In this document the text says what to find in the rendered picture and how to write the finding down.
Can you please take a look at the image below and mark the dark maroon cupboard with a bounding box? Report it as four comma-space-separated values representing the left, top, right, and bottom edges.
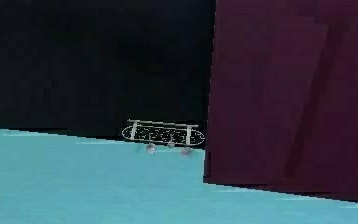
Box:
202, 0, 358, 204

